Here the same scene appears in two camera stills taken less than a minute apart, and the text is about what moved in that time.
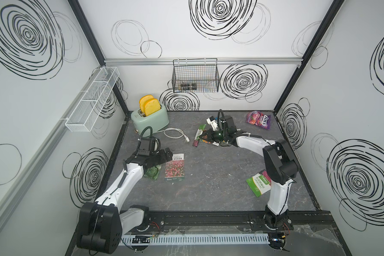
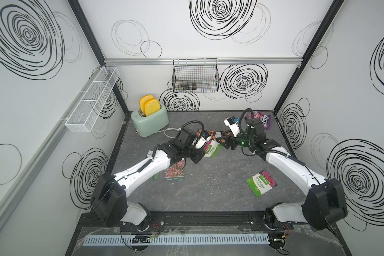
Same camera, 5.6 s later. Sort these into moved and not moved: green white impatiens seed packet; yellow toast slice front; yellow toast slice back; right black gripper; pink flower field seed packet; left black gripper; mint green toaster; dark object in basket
Moved: left black gripper; right black gripper; green white impatiens seed packet
Not moved: yellow toast slice back; yellow toast slice front; pink flower field seed packet; dark object in basket; mint green toaster
